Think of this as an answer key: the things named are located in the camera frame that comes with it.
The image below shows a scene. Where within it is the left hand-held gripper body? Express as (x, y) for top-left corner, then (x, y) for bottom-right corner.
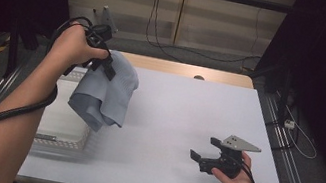
(81, 3), (123, 63)

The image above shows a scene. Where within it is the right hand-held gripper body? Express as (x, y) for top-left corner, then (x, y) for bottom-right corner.
(196, 129), (264, 183)

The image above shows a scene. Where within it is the light blue tank top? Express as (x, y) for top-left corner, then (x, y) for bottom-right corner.
(62, 43), (145, 139)

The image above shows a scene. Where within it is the white perforated plastic basket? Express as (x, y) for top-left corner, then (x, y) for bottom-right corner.
(30, 60), (104, 161)

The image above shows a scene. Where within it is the person's left hand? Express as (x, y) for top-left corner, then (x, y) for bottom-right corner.
(46, 19), (115, 77)

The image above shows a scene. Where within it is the white power plug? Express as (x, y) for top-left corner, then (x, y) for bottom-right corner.
(282, 118), (297, 131)

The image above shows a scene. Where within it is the wooden table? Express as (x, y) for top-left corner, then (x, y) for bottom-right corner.
(119, 51), (257, 90)

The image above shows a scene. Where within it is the black metal stand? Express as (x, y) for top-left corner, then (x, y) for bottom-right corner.
(0, 13), (62, 87)
(244, 58), (296, 126)

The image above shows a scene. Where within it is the right hand-held gripper black cable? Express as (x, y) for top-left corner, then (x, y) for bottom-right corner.
(229, 156), (264, 183)

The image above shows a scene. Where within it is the hand-held gripper black cable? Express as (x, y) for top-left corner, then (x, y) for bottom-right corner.
(229, 156), (264, 183)
(0, 1), (96, 164)

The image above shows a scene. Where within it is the white floor cable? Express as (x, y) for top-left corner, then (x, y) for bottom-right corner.
(276, 104), (325, 161)

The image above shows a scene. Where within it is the left hand-held gripper black cable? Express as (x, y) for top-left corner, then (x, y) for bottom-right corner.
(0, 1), (96, 164)

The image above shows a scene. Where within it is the thin black wall cable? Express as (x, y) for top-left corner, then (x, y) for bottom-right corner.
(245, 0), (271, 74)

